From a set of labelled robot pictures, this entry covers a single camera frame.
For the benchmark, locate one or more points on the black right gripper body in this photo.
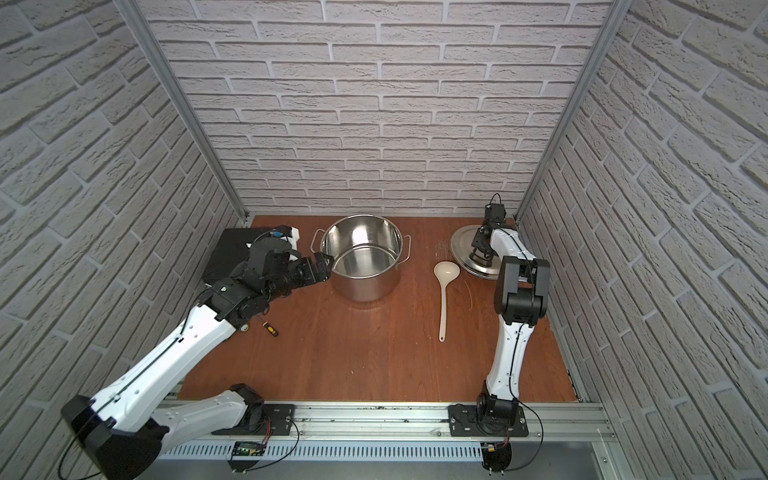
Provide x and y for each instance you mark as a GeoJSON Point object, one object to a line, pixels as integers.
{"type": "Point", "coordinates": [480, 239]}

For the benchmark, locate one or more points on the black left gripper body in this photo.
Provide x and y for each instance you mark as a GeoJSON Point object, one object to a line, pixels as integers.
{"type": "Point", "coordinates": [313, 270]}

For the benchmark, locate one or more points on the stainless steel pot lid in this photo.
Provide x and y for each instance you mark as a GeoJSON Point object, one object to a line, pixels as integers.
{"type": "Point", "coordinates": [481, 262]}

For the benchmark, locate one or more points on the beige plastic ladle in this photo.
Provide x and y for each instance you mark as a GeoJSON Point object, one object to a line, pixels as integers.
{"type": "Point", "coordinates": [445, 272]}

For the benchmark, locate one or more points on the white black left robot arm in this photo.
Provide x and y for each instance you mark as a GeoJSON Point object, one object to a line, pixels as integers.
{"type": "Point", "coordinates": [123, 429]}

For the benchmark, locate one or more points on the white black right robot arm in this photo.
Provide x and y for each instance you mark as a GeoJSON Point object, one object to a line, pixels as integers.
{"type": "Point", "coordinates": [520, 300]}

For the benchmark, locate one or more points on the yellow black screwdriver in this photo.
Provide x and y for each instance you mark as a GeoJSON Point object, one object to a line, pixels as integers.
{"type": "Point", "coordinates": [270, 329]}

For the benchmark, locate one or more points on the black plastic tool case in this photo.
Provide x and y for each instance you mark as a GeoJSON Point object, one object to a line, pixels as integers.
{"type": "Point", "coordinates": [240, 253]}

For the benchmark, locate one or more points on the left controller board with display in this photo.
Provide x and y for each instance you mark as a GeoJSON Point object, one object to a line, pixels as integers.
{"type": "Point", "coordinates": [245, 456]}

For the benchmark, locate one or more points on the right controller board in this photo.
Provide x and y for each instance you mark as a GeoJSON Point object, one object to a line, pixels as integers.
{"type": "Point", "coordinates": [496, 457]}

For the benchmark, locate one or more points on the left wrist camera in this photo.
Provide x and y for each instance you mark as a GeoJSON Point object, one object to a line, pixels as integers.
{"type": "Point", "coordinates": [289, 234]}

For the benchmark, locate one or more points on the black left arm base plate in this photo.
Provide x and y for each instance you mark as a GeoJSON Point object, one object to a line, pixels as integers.
{"type": "Point", "coordinates": [275, 419]}

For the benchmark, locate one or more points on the aluminium front rail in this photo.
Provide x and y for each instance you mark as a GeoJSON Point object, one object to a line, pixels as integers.
{"type": "Point", "coordinates": [429, 421]}

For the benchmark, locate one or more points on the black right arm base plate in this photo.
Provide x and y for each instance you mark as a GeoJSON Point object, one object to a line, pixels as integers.
{"type": "Point", "coordinates": [464, 420]}

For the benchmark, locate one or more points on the white vented cable duct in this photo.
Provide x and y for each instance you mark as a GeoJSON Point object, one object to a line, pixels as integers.
{"type": "Point", "coordinates": [306, 450]}

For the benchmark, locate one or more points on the aluminium corner post right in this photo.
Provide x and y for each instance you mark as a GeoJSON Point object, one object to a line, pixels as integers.
{"type": "Point", "coordinates": [598, 52]}

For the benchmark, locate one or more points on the aluminium corner post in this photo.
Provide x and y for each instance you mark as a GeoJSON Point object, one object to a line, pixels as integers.
{"type": "Point", "coordinates": [140, 29]}
{"type": "Point", "coordinates": [598, 52]}

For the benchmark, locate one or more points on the aluminium corner post left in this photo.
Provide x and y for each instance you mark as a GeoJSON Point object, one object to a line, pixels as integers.
{"type": "Point", "coordinates": [140, 29]}

